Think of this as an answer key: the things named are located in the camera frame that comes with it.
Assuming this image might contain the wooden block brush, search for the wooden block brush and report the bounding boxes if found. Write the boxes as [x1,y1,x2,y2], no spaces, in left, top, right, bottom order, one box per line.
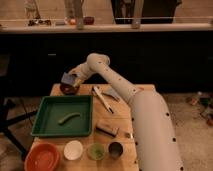
[96,122,118,137]

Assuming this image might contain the white small bowl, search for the white small bowl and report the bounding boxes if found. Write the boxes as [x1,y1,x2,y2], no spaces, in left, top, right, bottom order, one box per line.
[63,140,83,161]

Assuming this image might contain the dark red background bowl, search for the dark red background bowl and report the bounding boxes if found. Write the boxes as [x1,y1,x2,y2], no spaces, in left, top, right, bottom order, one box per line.
[83,17,95,25]

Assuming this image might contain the black chair base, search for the black chair base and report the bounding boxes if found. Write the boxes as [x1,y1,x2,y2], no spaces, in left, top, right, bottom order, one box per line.
[0,75,38,162]

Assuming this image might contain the blue sponge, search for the blue sponge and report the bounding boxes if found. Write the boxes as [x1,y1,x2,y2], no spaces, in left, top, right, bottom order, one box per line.
[61,73,77,87]

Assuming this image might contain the green bean pod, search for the green bean pod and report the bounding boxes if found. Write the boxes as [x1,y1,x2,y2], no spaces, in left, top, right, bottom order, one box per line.
[58,112,81,125]

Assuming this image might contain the white handled knife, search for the white handled knife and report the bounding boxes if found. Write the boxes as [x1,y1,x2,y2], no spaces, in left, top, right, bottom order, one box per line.
[92,86,114,114]

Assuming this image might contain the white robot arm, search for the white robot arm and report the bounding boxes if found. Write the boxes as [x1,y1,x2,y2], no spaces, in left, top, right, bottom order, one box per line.
[69,53,184,171]

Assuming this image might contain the silver fork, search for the silver fork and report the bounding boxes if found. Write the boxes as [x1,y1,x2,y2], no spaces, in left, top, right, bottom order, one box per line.
[125,133,133,139]

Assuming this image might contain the green plastic tray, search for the green plastic tray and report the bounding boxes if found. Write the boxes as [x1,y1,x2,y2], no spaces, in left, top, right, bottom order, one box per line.
[31,95,93,137]

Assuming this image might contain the dark purple bowl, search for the dark purple bowl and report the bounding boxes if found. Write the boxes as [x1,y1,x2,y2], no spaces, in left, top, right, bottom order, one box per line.
[60,84,79,95]

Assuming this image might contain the orange bowl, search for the orange bowl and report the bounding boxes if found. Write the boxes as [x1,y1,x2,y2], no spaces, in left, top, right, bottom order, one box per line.
[24,143,60,171]

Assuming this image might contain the metal cup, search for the metal cup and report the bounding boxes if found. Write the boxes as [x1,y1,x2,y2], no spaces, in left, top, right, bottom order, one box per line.
[108,142,123,159]

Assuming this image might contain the light green cup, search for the light green cup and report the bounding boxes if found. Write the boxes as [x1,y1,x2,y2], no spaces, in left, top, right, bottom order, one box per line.
[87,143,105,161]

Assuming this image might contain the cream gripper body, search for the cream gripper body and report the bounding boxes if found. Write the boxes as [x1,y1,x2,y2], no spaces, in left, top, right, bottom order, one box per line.
[68,66,85,88]

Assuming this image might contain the wooden table board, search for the wooden table board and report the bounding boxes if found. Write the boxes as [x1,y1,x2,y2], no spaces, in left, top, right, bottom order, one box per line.
[31,84,139,171]

